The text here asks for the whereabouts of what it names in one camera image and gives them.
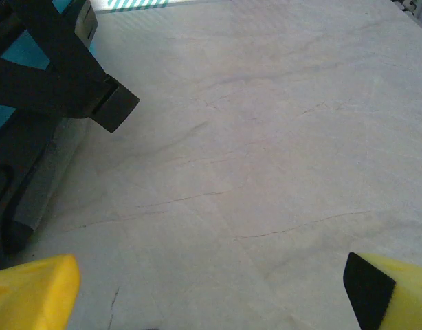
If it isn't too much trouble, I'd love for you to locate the teal hard-shell suitcase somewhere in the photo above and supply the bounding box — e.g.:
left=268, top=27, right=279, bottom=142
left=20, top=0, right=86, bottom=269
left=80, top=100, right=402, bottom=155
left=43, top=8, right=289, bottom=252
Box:
left=0, top=0, right=98, bottom=272

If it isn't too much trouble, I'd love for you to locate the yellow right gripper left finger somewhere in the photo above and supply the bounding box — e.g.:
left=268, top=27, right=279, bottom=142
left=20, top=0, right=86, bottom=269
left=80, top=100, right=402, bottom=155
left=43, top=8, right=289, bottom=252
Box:
left=0, top=254, right=82, bottom=330

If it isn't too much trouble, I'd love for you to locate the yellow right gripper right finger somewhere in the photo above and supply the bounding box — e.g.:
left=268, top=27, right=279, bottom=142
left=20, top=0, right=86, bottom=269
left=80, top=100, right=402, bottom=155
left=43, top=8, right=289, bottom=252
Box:
left=343, top=252, right=422, bottom=330

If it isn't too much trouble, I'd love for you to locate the black luggage strap with buckle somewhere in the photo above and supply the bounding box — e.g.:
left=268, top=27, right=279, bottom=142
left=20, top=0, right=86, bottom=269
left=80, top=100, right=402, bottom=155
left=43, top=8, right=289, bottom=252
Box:
left=0, top=0, right=141, bottom=134

